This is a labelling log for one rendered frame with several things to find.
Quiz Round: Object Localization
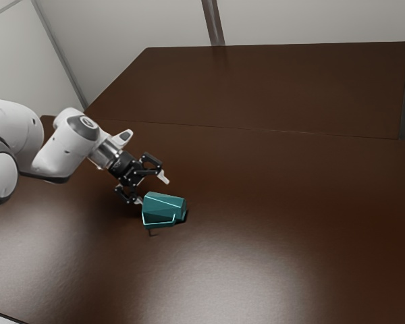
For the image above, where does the teal faceted mug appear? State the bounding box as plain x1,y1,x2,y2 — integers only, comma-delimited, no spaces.
140,191,189,233

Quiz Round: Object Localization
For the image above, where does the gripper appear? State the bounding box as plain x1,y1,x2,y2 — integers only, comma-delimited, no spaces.
107,151,171,208

